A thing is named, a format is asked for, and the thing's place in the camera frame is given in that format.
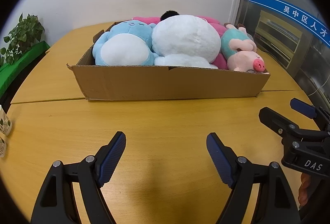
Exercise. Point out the panda plush toy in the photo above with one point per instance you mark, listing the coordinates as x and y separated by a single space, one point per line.
185 38

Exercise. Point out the blue plush toy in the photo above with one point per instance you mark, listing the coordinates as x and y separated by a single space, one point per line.
129 33

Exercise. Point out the wooden shelf unit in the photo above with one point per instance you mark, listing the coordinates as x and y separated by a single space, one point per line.
281 33

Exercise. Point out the cardboard box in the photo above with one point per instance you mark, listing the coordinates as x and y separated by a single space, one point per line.
154 82

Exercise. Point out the green potted plant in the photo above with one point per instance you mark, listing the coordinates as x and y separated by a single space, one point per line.
23 33

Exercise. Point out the green planter box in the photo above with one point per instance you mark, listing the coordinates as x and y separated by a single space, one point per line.
23 61

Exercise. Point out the pink plush toy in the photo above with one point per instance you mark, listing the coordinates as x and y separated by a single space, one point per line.
219 62

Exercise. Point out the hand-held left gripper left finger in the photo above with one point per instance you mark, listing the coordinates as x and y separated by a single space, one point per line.
113 157

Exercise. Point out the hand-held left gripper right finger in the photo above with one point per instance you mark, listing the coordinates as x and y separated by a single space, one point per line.
219 159

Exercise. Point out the pink and teal pig plush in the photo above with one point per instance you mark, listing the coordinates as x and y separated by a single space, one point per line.
233 41

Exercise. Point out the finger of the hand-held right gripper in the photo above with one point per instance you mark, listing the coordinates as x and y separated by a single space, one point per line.
273 118
303 106

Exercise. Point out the leaf print paper cup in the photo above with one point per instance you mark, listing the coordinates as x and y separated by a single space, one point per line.
2 145
4 120

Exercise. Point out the blue banner strip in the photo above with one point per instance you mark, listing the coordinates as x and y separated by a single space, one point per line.
283 8

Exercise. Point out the person's right hand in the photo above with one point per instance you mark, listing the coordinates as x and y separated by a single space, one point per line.
304 190

